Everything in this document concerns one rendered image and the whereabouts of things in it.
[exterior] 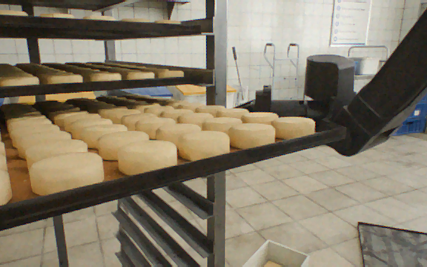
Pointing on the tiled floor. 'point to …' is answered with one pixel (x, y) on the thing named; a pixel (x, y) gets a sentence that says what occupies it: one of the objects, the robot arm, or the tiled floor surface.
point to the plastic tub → (277, 256)
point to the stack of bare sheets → (397, 247)
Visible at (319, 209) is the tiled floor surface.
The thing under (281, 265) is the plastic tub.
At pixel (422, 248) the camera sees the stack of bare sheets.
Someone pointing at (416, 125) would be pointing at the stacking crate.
